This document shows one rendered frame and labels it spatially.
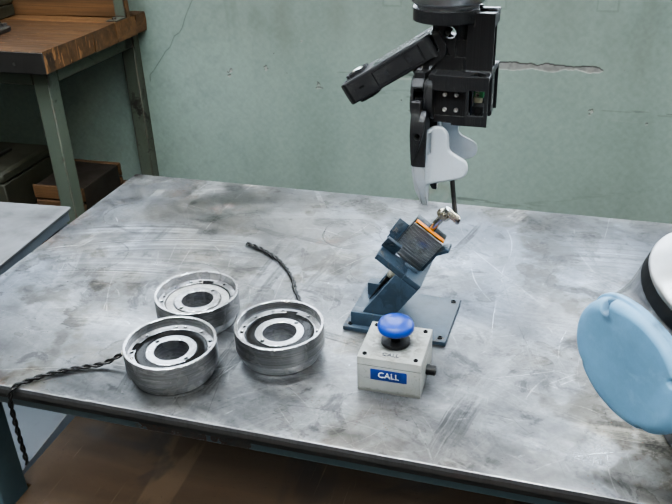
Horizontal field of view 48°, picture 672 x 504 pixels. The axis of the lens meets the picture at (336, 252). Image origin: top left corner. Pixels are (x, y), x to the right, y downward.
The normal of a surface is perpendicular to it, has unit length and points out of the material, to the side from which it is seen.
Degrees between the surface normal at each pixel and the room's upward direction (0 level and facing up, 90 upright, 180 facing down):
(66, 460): 0
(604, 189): 90
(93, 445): 0
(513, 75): 90
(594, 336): 97
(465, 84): 90
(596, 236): 0
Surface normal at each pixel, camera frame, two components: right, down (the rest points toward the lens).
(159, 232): -0.03, -0.88
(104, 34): 0.96, 0.03
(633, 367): -0.88, 0.34
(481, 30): -0.33, 0.46
